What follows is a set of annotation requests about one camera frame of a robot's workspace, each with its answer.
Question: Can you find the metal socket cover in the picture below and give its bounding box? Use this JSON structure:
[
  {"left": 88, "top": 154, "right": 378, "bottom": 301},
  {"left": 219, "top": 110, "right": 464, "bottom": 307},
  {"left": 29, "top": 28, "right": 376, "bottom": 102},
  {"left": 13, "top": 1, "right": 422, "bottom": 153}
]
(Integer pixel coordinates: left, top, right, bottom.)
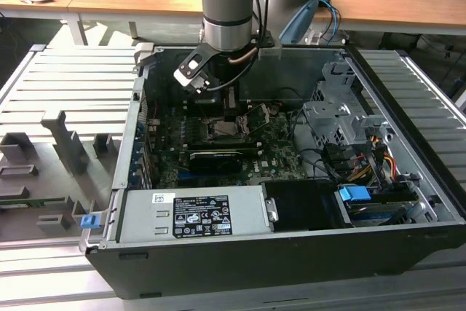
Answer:
[{"left": 236, "top": 103, "right": 273, "bottom": 136}]

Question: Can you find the CPU socket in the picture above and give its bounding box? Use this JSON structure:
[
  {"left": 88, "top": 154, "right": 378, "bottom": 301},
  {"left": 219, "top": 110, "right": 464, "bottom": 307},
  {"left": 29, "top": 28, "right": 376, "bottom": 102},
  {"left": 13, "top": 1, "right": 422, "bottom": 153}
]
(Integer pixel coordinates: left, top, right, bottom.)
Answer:
[{"left": 201, "top": 115, "right": 253, "bottom": 142}]

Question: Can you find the black RAM slot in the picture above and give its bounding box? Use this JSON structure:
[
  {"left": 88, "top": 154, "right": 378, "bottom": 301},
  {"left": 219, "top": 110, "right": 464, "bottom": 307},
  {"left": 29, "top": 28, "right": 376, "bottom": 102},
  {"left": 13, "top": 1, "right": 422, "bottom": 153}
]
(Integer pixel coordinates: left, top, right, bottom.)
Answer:
[{"left": 188, "top": 138, "right": 263, "bottom": 149}]

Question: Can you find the pale blue teach pendant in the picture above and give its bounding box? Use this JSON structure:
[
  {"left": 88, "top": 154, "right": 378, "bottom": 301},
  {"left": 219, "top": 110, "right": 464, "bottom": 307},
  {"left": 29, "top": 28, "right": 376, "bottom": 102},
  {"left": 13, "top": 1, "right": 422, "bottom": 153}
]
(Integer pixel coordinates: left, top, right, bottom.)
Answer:
[{"left": 279, "top": 0, "right": 320, "bottom": 44}]

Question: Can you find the black graphics card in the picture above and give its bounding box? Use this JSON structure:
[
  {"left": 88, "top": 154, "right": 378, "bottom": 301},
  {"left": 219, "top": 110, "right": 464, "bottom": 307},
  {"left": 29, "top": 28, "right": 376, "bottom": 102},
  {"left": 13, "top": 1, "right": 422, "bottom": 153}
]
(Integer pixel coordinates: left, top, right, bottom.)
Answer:
[{"left": 185, "top": 147, "right": 244, "bottom": 176}]

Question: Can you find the green motherboard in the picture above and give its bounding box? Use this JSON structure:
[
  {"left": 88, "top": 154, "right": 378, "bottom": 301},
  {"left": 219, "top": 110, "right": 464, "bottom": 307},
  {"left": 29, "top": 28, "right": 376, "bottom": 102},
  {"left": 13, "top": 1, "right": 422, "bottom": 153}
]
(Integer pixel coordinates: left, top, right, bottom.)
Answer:
[{"left": 145, "top": 98, "right": 311, "bottom": 189}]

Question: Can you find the silver metal disk bay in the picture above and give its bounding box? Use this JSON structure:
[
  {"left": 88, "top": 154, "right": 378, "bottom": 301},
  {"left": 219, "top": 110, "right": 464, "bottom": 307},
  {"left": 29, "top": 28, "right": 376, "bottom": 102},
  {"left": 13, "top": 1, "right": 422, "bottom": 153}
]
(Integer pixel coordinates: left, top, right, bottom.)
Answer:
[{"left": 301, "top": 60, "right": 392, "bottom": 155}]

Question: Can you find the black plastic shroud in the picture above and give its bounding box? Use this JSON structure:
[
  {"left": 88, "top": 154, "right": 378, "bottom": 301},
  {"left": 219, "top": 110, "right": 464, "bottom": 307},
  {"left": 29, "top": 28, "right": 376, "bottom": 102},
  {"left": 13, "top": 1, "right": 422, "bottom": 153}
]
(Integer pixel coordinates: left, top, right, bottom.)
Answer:
[{"left": 261, "top": 179, "right": 352, "bottom": 234}]

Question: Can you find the silver power supply unit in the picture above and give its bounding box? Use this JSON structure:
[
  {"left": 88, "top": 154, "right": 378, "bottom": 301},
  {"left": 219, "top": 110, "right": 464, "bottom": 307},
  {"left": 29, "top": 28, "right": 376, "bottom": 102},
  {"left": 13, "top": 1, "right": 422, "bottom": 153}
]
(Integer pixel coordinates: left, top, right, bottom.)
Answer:
[{"left": 116, "top": 185, "right": 275, "bottom": 245}]

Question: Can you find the grey parts rack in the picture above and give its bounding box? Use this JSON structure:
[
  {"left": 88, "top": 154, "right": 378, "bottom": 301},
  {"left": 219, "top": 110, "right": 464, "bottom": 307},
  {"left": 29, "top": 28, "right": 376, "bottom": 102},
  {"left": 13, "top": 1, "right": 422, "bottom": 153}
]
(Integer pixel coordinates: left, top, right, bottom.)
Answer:
[{"left": 0, "top": 109, "right": 122, "bottom": 243}]

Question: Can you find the hard disk in blue carrier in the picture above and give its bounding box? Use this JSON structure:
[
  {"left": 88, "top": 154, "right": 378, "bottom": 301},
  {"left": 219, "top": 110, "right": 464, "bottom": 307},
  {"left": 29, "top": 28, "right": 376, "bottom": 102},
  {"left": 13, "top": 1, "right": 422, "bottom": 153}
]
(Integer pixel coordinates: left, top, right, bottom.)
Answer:
[{"left": 336, "top": 184, "right": 419, "bottom": 227}]

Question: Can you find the blue plastic latch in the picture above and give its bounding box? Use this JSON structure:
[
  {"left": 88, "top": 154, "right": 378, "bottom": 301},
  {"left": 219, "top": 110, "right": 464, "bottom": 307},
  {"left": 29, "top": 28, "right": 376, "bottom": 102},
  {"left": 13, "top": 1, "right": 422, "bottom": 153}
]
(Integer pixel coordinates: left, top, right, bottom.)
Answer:
[{"left": 80, "top": 214, "right": 99, "bottom": 231}]

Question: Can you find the black PC case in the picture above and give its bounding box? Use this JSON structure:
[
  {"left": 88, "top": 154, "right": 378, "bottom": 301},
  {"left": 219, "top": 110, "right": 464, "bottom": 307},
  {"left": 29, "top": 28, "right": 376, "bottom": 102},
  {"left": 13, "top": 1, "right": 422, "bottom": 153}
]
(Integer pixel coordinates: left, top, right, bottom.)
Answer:
[{"left": 78, "top": 42, "right": 466, "bottom": 301}]

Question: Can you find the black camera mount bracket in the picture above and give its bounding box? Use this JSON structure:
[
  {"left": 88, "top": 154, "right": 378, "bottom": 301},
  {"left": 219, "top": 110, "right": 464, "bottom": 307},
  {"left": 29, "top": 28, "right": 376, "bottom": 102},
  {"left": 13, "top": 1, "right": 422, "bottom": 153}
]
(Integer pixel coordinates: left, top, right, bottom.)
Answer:
[{"left": 178, "top": 44, "right": 220, "bottom": 78}]

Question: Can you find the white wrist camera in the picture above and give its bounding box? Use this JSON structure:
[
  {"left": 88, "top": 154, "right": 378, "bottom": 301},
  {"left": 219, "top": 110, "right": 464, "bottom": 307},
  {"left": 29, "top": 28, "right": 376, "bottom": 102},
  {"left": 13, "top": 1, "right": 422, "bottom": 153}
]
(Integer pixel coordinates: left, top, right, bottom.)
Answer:
[{"left": 173, "top": 58, "right": 213, "bottom": 94}]

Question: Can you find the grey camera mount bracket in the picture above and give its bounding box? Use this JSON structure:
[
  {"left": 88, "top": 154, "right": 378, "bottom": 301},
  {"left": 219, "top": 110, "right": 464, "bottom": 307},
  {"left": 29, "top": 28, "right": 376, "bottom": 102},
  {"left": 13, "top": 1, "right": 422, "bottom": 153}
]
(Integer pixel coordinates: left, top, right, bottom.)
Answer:
[{"left": 257, "top": 46, "right": 284, "bottom": 60}]

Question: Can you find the blue cable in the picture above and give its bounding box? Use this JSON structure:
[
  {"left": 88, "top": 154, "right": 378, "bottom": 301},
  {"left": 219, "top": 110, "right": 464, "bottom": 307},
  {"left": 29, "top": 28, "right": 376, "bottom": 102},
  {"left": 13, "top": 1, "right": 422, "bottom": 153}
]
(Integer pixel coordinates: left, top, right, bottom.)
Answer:
[{"left": 319, "top": 0, "right": 342, "bottom": 42}]

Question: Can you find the yellow red wire bundle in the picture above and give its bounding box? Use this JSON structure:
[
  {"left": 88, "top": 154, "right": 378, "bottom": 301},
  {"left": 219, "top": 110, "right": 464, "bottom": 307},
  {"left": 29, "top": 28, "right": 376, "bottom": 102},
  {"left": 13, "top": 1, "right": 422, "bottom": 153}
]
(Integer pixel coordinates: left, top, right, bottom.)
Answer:
[{"left": 347, "top": 135, "right": 398, "bottom": 183}]

